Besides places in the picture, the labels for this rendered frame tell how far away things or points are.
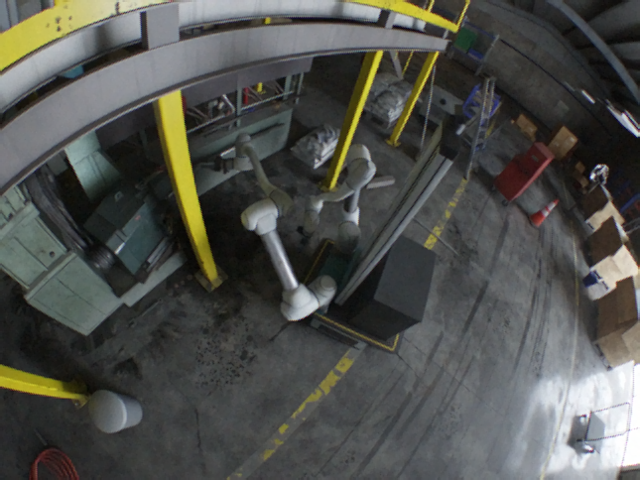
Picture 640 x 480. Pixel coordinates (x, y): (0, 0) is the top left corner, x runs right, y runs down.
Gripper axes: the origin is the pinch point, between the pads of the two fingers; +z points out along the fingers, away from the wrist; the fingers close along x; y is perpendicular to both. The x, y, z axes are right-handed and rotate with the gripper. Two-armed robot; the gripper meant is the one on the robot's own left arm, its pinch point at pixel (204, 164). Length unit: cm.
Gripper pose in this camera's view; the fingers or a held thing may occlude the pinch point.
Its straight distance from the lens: 202.6
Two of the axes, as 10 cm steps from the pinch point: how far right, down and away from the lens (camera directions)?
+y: 2.1, -5.4, -8.2
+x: 1.4, 8.4, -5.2
